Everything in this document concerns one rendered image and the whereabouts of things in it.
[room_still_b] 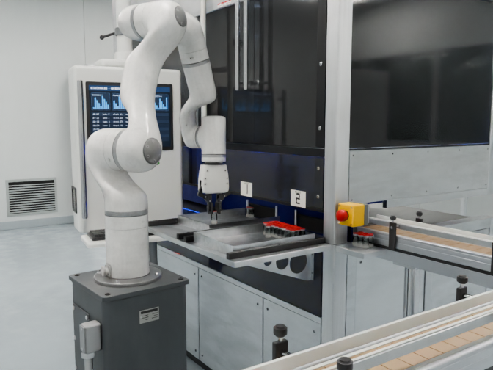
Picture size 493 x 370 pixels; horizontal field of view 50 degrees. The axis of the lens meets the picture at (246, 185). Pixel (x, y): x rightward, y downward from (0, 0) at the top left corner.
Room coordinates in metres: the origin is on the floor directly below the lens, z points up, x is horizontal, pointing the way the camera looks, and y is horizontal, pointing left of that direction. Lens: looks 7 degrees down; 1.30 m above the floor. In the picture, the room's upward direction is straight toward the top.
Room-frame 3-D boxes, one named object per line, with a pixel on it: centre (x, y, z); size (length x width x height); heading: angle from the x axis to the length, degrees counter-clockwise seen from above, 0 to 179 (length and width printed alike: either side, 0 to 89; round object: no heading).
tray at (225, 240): (1.81, -0.03, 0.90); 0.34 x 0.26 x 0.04; 124
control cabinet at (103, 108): (2.50, 0.57, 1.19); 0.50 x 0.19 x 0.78; 116
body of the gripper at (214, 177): (1.80, 0.11, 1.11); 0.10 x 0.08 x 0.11; 118
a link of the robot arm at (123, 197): (1.47, 0.37, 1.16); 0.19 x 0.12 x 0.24; 57
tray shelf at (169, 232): (1.97, 0.04, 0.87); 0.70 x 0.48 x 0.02; 34
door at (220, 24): (2.37, 0.10, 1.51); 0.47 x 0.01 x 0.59; 34
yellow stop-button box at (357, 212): (1.73, -0.36, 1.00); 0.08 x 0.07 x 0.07; 124
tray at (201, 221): (2.15, 0.07, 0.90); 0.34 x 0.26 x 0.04; 124
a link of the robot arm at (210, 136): (1.81, 0.12, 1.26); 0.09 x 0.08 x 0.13; 62
